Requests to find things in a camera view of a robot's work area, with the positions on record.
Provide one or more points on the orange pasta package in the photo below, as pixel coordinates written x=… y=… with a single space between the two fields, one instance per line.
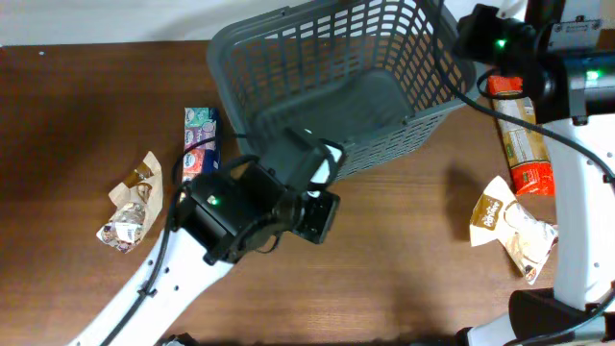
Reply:
x=526 y=152

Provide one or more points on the Kleenex tissue multipack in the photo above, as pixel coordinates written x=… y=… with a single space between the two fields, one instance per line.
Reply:
x=201 y=125

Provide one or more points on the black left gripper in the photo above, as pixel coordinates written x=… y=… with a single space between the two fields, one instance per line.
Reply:
x=318 y=225

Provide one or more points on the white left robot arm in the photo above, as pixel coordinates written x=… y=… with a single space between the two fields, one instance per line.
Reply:
x=213 y=221

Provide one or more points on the grey plastic basket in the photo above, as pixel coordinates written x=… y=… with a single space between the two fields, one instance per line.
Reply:
x=377 y=77

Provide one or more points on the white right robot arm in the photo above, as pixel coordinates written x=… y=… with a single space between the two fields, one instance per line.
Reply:
x=571 y=83

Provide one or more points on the beige snack bag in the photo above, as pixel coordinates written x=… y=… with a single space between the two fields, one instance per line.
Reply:
x=498 y=215
x=138 y=200

